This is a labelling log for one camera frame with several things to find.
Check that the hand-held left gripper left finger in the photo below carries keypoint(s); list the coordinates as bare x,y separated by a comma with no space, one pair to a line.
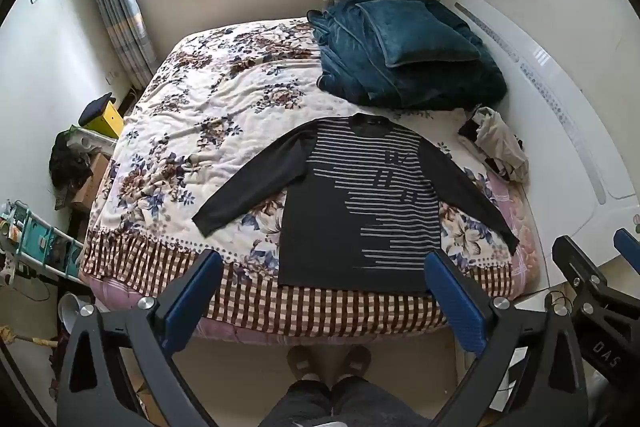
192,302

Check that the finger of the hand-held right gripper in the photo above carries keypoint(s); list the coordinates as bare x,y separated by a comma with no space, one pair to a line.
575,262
630,247

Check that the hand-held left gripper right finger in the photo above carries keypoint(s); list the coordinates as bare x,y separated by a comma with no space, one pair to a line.
455,302

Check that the dark striped sweater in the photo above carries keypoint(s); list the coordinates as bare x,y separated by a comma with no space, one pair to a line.
320,237

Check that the crumpled beige and black clothes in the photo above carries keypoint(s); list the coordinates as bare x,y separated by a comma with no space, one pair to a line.
500,142

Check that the person's right slipper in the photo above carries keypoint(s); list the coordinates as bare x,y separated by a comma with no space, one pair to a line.
356,362

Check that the person's slipper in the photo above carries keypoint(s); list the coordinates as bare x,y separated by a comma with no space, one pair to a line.
356,362
302,364

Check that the white plastic cup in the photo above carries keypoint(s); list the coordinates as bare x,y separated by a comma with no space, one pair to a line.
70,307

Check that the person's left slipper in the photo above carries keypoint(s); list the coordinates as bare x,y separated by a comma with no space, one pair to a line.
302,364

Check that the person's right leg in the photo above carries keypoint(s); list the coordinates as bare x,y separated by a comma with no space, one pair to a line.
370,404

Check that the person's leg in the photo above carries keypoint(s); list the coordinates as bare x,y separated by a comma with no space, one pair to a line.
370,404
300,407

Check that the person's left leg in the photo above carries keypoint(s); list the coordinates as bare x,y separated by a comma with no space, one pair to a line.
300,407

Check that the cardboard box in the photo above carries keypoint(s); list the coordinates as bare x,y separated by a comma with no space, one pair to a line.
92,187

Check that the teal rack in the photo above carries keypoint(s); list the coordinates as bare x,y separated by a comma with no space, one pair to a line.
45,242

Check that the cluttered bedside pile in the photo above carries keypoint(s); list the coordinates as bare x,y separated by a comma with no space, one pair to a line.
67,162

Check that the white headboard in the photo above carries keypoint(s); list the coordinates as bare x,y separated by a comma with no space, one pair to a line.
550,72

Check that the floral blanket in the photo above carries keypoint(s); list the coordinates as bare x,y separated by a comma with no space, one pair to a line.
200,107

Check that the yellow box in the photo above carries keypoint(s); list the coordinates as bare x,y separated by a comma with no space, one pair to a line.
110,122

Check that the dark cap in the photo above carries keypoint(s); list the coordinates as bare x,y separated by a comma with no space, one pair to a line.
95,109

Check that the teal plush blanket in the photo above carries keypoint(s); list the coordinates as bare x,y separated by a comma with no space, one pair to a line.
350,72

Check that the teal pillow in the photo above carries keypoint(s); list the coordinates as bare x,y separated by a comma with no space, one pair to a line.
420,32

